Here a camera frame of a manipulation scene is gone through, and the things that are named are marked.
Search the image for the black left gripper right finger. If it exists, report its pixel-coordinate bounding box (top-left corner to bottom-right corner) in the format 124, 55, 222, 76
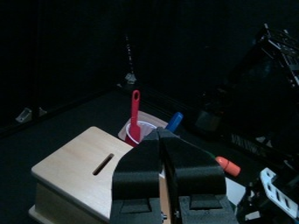
158, 127, 238, 224

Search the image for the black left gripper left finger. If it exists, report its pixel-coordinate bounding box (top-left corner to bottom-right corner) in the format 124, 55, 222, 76
109, 128, 164, 224

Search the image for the white plate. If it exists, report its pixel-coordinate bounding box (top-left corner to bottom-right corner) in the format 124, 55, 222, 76
224, 177, 248, 206

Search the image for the orange toy carrot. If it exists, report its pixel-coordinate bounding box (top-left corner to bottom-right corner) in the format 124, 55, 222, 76
209, 153, 241, 178

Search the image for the clear plastic cup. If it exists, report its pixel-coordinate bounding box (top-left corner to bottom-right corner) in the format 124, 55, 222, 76
125, 121, 157, 145

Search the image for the wooden box with slot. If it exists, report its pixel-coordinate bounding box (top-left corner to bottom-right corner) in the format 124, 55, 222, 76
28, 125, 173, 224

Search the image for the red toy spatula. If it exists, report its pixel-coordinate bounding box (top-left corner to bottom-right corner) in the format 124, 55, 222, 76
124, 89, 144, 147

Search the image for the white perforated camera mount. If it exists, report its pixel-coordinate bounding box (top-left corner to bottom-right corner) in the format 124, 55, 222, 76
258, 167, 299, 221

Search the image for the blue-handled toy knife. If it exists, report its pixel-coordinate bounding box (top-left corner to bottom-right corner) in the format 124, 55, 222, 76
164, 111, 184, 133

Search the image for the metal frame corner bracket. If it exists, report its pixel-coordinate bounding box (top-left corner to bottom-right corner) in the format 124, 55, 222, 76
14, 107, 33, 123
124, 73, 137, 86

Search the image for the vertical black frame post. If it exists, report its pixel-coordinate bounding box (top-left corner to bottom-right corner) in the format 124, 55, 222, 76
122, 33, 136, 77

